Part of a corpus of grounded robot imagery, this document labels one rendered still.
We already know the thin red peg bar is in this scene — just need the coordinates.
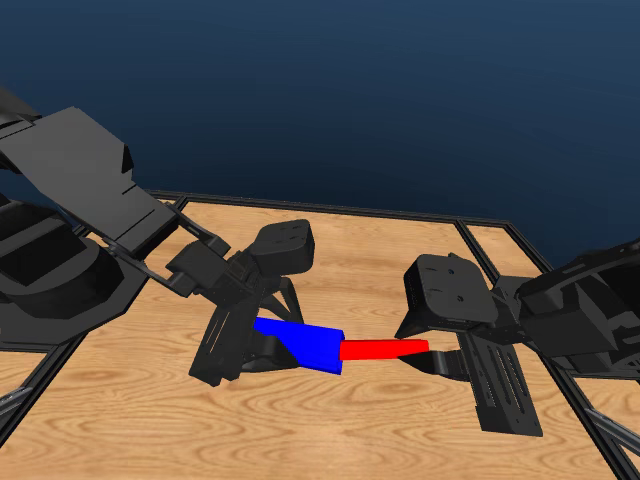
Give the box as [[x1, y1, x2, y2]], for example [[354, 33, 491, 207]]
[[338, 338, 432, 363]]

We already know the blue hollow socket block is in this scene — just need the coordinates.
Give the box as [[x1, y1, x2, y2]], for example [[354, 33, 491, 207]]
[[253, 317, 347, 376]]

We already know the black table frame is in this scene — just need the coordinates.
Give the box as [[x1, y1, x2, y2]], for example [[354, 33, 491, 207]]
[[0, 188, 640, 480]]

